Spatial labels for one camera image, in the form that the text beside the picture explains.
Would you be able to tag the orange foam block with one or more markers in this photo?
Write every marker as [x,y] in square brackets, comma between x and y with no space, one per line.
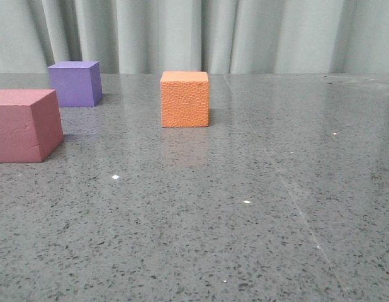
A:
[185,99]

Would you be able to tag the pale green curtain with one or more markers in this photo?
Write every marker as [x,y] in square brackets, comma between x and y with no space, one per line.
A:
[220,37]

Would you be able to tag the pink foam cube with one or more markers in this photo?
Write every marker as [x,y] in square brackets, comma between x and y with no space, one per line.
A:
[30,124]

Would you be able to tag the purple foam cube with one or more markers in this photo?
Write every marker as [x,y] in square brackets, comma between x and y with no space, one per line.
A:
[77,83]

